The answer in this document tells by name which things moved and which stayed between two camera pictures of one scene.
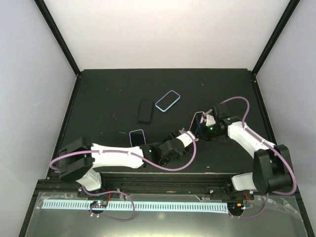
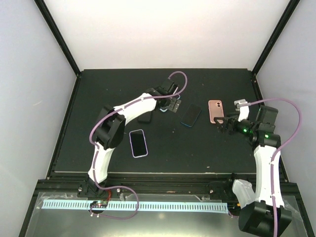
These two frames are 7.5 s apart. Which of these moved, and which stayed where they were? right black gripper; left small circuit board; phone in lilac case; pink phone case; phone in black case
Moved: right black gripper; pink phone case
Stayed: phone in black case; left small circuit board; phone in lilac case
